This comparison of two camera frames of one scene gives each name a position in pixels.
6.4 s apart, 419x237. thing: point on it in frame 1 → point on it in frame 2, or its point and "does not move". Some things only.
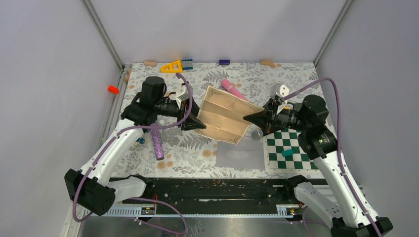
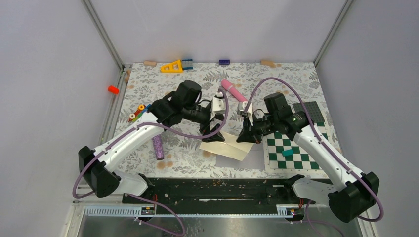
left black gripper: x=192 y=122 → x=205 y=128
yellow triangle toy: x=175 y=67 does not move
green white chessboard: x=283 y=152 does not move
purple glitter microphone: x=157 y=142 does not move
